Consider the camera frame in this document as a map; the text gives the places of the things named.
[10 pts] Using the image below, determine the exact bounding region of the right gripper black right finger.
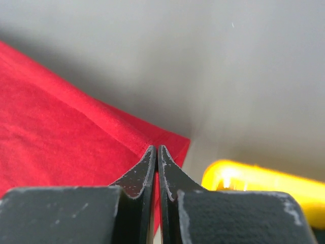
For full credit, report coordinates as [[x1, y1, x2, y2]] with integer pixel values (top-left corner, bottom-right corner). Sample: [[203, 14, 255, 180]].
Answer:
[[157, 145, 316, 243]]

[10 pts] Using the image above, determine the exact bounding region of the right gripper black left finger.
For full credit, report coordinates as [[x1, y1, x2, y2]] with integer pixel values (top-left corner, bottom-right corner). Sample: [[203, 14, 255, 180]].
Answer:
[[1, 146, 156, 243]]

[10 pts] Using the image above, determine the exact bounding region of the yellow plastic bin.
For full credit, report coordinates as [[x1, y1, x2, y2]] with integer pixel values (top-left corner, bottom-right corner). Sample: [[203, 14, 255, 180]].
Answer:
[[201, 160, 324, 230]]

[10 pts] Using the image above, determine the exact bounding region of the dark red t-shirt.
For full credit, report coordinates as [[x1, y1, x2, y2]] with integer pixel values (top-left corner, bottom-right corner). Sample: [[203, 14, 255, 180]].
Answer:
[[0, 40, 191, 234]]

